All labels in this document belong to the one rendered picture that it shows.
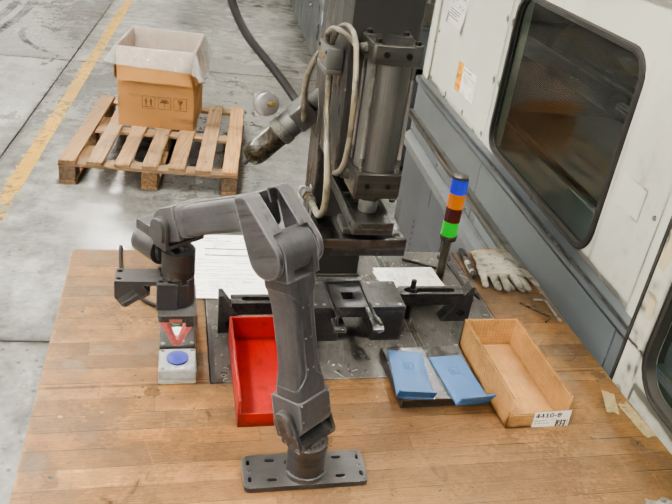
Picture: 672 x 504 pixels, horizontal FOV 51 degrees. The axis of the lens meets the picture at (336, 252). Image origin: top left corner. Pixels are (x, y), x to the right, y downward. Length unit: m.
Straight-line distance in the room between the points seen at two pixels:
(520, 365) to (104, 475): 0.84
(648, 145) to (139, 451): 1.20
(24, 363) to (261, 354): 1.62
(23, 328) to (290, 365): 2.13
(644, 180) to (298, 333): 0.93
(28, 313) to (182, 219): 2.09
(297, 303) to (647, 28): 1.07
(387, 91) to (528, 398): 0.65
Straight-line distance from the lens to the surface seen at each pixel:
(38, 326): 3.10
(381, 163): 1.31
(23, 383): 2.83
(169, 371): 1.34
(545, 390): 1.47
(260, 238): 0.98
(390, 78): 1.26
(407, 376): 1.39
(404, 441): 1.29
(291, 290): 1.00
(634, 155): 1.73
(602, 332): 1.76
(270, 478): 1.18
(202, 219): 1.11
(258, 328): 1.44
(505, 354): 1.55
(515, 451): 1.34
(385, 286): 1.53
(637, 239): 1.69
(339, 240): 1.35
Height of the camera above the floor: 1.77
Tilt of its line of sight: 29 degrees down
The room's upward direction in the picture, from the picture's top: 8 degrees clockwise
